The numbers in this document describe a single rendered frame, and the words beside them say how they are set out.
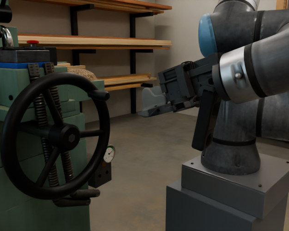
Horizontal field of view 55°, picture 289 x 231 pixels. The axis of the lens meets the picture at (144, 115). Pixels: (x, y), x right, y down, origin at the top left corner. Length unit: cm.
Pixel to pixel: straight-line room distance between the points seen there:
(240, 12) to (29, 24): 309
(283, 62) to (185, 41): 395
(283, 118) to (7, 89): 70
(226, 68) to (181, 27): 397
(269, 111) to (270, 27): 35
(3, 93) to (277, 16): 60
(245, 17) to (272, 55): 15
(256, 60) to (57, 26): 334
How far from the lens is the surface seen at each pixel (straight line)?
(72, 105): 77
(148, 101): 57
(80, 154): 95
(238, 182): 86
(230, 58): 47
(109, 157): 96
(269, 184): 88
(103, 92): 64
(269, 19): 57
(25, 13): 353
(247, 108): 86
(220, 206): 90
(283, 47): 45
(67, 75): 63
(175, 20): 451
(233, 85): 46
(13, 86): 69
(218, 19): 59
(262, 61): 45
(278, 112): 85
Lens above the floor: 100
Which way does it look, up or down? 13 degrees down
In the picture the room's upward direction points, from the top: straight up
